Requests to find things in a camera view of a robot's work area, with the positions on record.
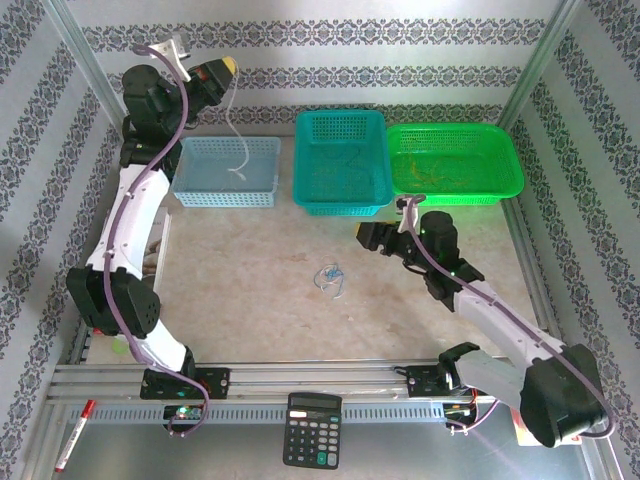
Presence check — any tangle of cables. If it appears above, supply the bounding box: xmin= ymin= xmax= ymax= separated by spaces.
xmin=313 ymin=257 xmax=346 ymax=289

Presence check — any thin white cable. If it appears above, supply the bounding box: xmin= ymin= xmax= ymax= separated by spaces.
xmin=319 ymin=277 xmax=347 ymax=302
xmin=224 ymin=72 xmax=250 ymax=184

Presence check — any thin yellow cable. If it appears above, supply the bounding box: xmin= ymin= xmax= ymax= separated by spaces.
xmin=424 ymin=153 xmax=474 ymax=189
xmin=397 ymin=154 xmax=451 ymax=191

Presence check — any light blue plastic basket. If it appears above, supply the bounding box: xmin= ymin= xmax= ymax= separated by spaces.
xmin=172 ymin=136 xmax=282 ymax=209

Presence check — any teal plastic basket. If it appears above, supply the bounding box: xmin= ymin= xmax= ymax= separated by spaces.
xmin=292 ymin=110 xmax=394 ymax=218

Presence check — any green plastic basket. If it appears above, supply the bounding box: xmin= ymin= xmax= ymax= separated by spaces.
xmin=387 ymin=122 xmax=526 ymax=207

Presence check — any book with bread cover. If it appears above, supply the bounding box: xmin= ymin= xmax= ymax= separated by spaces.
xmin=142 ymin=209 xmax=172 ymax=281

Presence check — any black desk calculator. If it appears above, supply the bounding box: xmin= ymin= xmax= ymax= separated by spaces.
xmin=282 ymin=391 xmax=344 ymax=470

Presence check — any red packaged USB drive card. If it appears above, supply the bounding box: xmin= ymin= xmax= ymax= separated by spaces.
xmin=508 ymin=395 xmax=582 ymax=447

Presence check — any grey metal shelf plate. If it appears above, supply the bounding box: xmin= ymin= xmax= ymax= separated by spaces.
xmin=27 ymin=399 xmax=614 ymax=480

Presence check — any left controller board green LED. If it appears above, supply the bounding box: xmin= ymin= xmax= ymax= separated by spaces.
xmin=163 ymin=404 xmax=204 ymax=426

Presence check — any red white marker pen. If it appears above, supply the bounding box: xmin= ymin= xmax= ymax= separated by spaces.
xmin=53 ymin=398 xmax=97 ymax=474

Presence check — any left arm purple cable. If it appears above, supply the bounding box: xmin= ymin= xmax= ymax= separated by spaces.
xmin=102 ymin=44 xmax=211 ymax=439

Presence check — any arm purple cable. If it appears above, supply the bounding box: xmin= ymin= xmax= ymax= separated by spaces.
xmin=102 ymin=44 xmax=211 ymax=439
xmin=399 ymin=195 xmax=614 ymax=440

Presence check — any aluminium frame post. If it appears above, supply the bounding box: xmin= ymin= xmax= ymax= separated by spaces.
xmin=42 ymin=0 xmax=142 ymax=151
xmin=499 ymin=0 xmax=584 ymax=130

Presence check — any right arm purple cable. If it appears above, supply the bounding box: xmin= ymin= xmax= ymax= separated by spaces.
xmin=399 ymin=195 xmax=614 ymax=440

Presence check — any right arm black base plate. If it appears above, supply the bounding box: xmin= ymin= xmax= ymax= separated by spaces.
xmin=405 ymin=363 xmax=499 ymax=400

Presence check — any aluminium mounting rail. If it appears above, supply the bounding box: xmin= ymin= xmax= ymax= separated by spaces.
xmin=47 ymin=360 xmax=591 ymax=401

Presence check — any right controller board with wires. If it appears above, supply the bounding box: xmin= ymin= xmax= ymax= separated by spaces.
xmin=443 ymin=402 xmax=479 ymax=426

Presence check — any grey slotted cable duct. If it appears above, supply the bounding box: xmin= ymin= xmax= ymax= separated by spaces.
xmin=82 ymin=403 xmax=451 ymax=425

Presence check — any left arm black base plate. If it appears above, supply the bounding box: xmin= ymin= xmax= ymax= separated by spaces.
xmin=139 ymin=367 xmax=231 ymax=401

